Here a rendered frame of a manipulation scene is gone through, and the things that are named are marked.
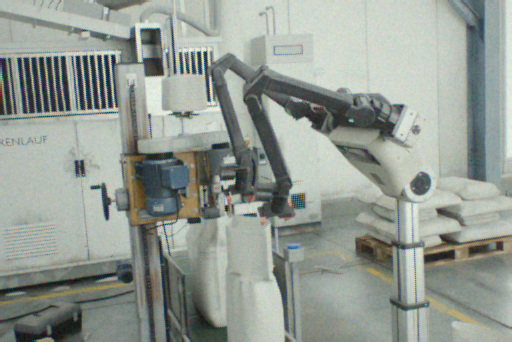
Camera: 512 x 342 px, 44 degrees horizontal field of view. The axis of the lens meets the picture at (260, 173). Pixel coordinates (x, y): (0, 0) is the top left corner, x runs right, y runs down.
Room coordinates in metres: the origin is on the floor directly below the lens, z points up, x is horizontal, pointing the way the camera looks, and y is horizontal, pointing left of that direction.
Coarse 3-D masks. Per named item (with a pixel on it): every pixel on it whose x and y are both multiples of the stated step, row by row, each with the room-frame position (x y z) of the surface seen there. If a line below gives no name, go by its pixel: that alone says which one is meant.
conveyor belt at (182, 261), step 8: (176, 256) 4.63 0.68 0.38; (184, 256) 4.62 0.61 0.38; (184, 264) 4.40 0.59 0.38; (184, 272) 4.20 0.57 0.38; (192, 304) 3.53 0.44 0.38; (192, 312) 3.40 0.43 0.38; (192, 320) 3.27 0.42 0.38; (200, 320) 3.26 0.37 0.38; (192, 328) 3.15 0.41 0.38; (200, 328) 3.15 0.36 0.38; (208, 328) 3.14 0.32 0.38; (216, 328) 3.13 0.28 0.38; (224, 328) 3.13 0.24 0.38; (192, 336) 3.05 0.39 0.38; (200, 336) 3.04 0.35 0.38; (208, 336) 3.03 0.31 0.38; (216, 336) 3.03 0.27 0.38; (224, 336) 3.02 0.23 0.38
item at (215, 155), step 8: (208, 152) 2.92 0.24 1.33; (216, 152) 2.93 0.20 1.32; (224, 152) 2.94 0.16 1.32; (232, 152) 2.95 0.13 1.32; (208, 160) 2.92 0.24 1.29; (216, 160) 2.93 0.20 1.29; (256, 160) 2.99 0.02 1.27; (216, 168) 2.93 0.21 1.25; (256, 168) 2.99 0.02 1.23; (248, 176) 2.98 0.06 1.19; (256, 176) 2.99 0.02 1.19; (208, 192) 2.95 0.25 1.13
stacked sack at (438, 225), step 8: (440, 216) 5.47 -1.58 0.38; (384, 224) 5.40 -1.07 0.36; (392, 224) 5.30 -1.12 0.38; (424, 224) 5.25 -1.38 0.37; (432, 224) 5.25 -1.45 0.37; (440, 224) 5.27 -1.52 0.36; (448, 224) 5.29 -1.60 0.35; (456, 224) 5.31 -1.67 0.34; (384, 232) 5.36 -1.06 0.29; (392, 232) 5.25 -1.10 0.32; (424, 232) 5.21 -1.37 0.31; (432, 232) 5.23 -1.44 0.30; (440, 232) 5.25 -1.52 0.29; (448, 232) 5.31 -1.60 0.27
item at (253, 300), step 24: (240, 216) 2.82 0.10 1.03; (240, 240) 2.56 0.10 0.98; (264, 240) 2.47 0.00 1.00; (240, 264) 2.57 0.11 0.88; (264, 264) 2.48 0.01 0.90; (240, 288) 2.56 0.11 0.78; (264, 288) 2.51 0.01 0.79; (240, 312) 2.57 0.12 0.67; (264, 312) 2.48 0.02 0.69; (240, 336) 2.58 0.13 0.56; (264, 336) 2.47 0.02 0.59
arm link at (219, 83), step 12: (216, 72) 2.55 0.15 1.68; (216, 84) 2.57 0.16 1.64; (216, 96) 2.62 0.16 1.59; (228, 96) 2.61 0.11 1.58; (228, 108) 2.61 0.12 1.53; (228, 120) 2.62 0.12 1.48; (228, 132) 2.64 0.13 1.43; (240, 132) 2.64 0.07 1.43; (240, 144) 2.64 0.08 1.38; (240, 156) 2.64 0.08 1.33
